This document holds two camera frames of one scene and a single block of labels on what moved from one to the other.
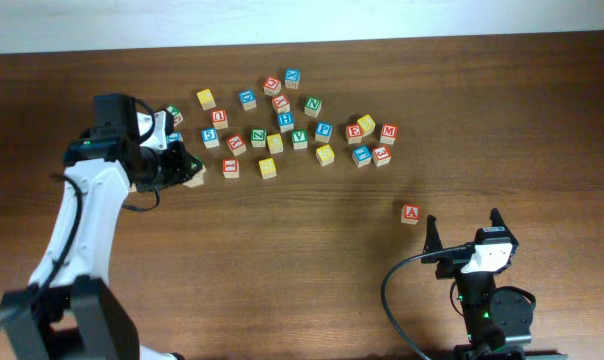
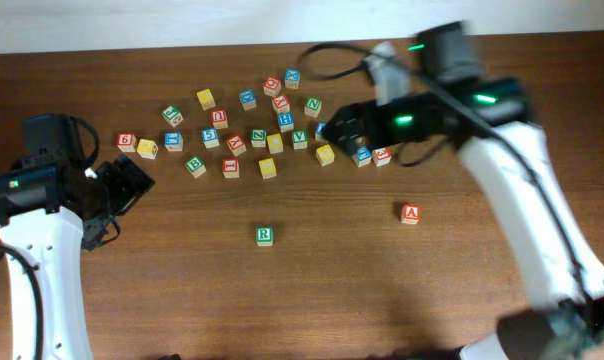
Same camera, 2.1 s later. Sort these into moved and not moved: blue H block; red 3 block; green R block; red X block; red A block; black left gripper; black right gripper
Moved: black left gripper; black right gripper; green R block
Not moved: blue H block; red A block; red X block; red 3 block
